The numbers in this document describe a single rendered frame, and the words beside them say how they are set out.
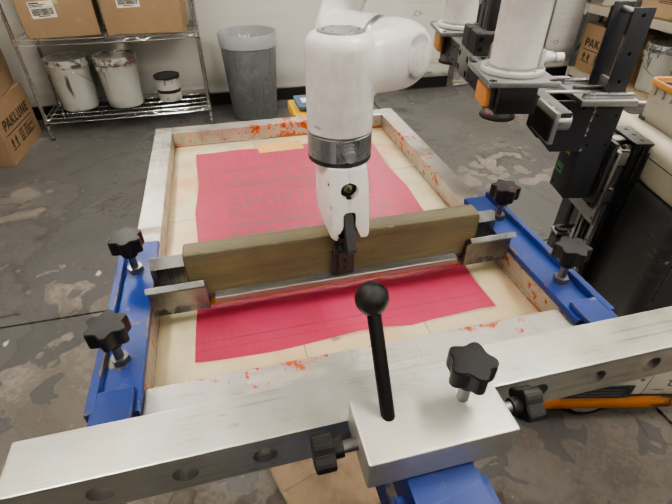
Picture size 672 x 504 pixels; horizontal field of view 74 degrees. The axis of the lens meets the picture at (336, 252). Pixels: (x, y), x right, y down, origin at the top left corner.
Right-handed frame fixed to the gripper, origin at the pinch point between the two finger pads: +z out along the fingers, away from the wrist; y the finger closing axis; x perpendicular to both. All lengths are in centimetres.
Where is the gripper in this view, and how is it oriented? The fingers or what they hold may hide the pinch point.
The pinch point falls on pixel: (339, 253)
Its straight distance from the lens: 62.6
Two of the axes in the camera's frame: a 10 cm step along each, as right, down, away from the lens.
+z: 0.0, 7.9, 6.1
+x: -9.7, 1.5, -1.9
